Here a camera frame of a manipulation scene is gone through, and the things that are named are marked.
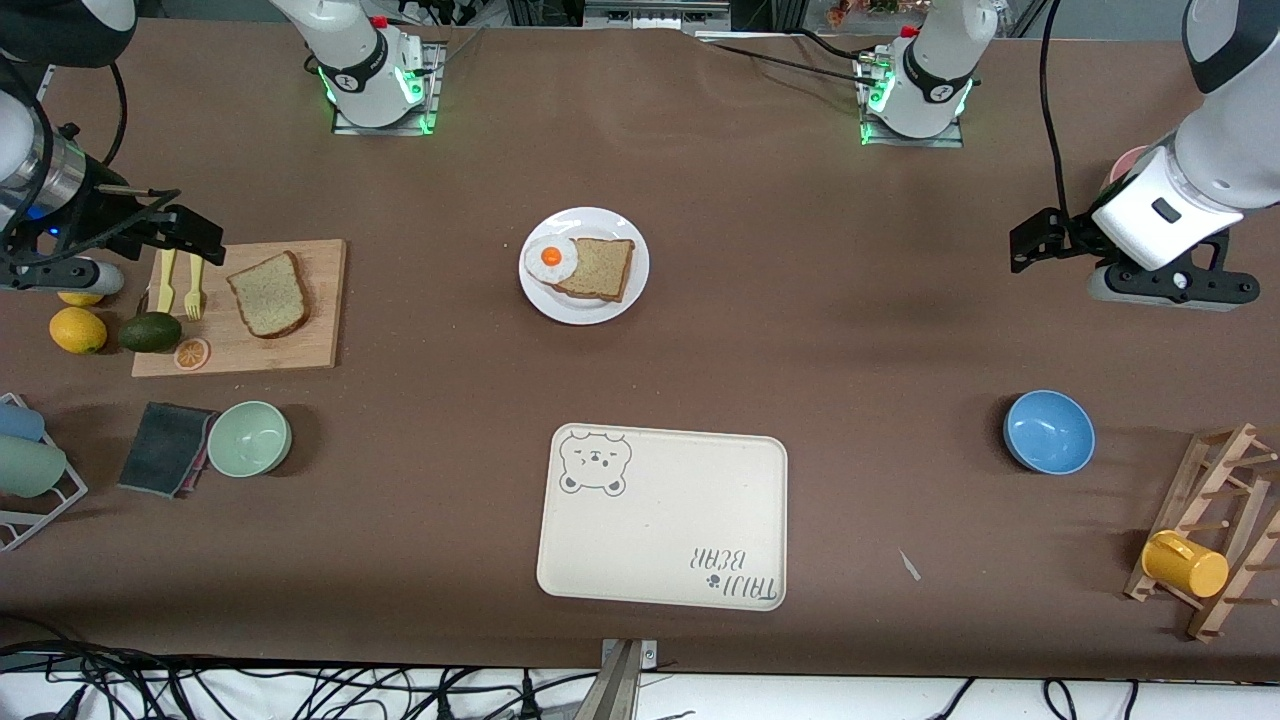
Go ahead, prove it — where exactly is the brown bread slice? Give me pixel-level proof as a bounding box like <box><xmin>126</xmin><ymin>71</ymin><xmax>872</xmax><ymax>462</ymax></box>
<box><xmin>226</xmin><ymin>250</ymin><xmax>311</xmax><ymax>340</ymax></box>
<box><xmin>552</xmin><ymin>238</ymin><xmax>637</xmax><ymax>304</ymax></box>

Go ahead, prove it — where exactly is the white round plate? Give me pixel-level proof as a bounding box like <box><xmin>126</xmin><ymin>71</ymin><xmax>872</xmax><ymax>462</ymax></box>
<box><xmin>518</xmin><ymin>206</ymin><xmax>651</xmax><ymax>326</ymax></box>

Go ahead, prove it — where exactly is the pink bowl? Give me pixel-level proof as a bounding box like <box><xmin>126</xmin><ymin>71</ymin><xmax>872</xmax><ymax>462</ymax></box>
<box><xmin>1100</xmin><ymin>145</ymin><xmax>1151</xmax><ymax>196</ymax></box>

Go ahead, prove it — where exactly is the dark green avocado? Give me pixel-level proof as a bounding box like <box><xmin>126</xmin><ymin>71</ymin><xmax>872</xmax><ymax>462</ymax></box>
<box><xmin>119</xmin><ymin>312</ymin><xmax>183</xmax><ymax>354</ymax></box>

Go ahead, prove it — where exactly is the bamboo cutting board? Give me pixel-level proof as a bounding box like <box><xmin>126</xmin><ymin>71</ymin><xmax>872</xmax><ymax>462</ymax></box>
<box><xmin>131</xmin><ymin>238</ymin><xmax>348</xmax><ymax>379</ymax></box>

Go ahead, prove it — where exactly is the blue bowl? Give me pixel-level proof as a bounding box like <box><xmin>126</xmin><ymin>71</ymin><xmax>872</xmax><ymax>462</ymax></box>
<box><xmin>1003</xmin><ymin>390</ymin><xmax>1096</xmax><ymax>475</ymax></box>

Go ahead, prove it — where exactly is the mint green bowl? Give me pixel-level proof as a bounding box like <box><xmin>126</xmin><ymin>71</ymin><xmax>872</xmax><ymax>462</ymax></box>
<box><xmin>207</xmin><ymin>401</ymin><xmax>293</xmax><ymax>478</ymax></box>

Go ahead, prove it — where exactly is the dark grey folded cloth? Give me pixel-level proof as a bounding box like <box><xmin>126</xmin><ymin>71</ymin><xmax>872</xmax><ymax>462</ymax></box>
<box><xmin>117</xmin><ymin>402</ymin><xmax>219</xmax><ymax>499</ymax></box>

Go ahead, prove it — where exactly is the light blue cup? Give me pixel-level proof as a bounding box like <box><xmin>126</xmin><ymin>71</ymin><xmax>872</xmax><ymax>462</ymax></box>
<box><xmin>0</xmin><ymin>402</ymin><xmax>47</xmax><ymax>443</ymax></box>

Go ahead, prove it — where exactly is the pale green cup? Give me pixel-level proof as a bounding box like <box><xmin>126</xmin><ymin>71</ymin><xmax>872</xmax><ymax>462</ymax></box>
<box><xmin>0</xmin><ymin>436</ymin><xmax>68</xmax><ymax>499</ymax></box>

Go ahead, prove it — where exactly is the wooden cup drying rack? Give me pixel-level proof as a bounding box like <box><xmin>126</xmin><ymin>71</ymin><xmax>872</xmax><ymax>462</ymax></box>
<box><xmin>1124</xmin><ymin>422</ymin><xmax>1280</xmax><ymax>643</ymax></box>

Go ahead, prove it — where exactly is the yellow plastic cup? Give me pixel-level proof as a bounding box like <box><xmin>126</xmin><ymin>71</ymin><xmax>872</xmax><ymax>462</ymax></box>
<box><xmin>1142</xmin><ymin>530</ymin><xmax>1230</xmax><ymax>599</ymax></box>

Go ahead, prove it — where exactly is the toy fried egg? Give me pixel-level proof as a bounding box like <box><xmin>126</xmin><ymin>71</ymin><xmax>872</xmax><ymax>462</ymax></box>
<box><xmin>524</xmin><ymin>234</ymin><xmax>580</xmax><ymax>286</ymax></box>

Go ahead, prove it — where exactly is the cream bear print tray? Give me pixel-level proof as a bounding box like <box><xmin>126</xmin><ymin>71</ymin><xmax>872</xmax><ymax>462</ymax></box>
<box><xmin>536</xmin><ymin>423</ymin><xmax>789</xmax><ymax>612</ymax></box>

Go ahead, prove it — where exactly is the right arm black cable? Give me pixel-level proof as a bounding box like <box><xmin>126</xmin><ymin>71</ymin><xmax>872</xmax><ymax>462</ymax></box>
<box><xmin>0</xmin><ymin>60</ymin><xmax>183</xmax><ymax>276</ymax></box>

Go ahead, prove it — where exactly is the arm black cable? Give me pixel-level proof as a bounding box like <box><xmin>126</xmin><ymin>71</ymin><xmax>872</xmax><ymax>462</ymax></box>
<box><xmin>1037</xmin><ymin>0</ymin><xmax>1081</xmax><ymax>221</ymax></box>
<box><xmin>0</xmin><ymin>60</ymin><xmax>183</xmax><ymax>276</ymax></box>

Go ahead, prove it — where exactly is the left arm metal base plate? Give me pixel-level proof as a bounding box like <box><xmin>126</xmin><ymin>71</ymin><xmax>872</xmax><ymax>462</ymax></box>
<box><xmin>856</xmin><ymin>50</ymin><xmax>967</xmax><ymax>149</ymax></box>

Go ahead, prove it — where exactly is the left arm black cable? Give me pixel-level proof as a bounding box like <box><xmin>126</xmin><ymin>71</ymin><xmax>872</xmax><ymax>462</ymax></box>
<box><xmin>1037</xmin><ymin>0</ymin><xmax>1081</xmax><ymax>221</ymax></box>

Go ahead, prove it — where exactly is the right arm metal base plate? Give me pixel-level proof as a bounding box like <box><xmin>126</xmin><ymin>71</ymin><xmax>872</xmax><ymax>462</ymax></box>
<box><xmin>332</xmin><ymin>42</ymin><xmax>444</xmax><ymax>137</ymax></box>

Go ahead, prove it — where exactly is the white wire rack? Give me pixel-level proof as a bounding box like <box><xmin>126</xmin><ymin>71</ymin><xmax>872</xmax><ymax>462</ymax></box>
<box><xmin>0</xmin><ymin>393</ymin><xmax>89</xmax><ymax>553</ymax></box>

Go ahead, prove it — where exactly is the black base power cable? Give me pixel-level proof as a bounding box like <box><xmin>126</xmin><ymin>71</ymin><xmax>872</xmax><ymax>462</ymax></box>
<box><xmin>415</xmin><ymin>25</ymin><xmax>488</xmax><ymax>81</ymax></box>
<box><xmin>690</xmin><ymin>28</ymin><xmax>881</xmax><ymax>86</ymax></box>

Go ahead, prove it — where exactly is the aluminium frame profile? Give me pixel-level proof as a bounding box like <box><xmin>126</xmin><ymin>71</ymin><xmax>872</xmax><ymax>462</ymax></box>
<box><xmin>505</xmin><ymin>0</ymin><xmax>791</xmax><ymax>31</ymax></box>

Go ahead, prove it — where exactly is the black floor cable bundle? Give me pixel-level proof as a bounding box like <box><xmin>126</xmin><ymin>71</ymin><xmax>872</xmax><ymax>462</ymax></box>
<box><xmin>0</xmin><ymin>640</ymin><xmax>601</xmax><ymax>720</ymax></box>

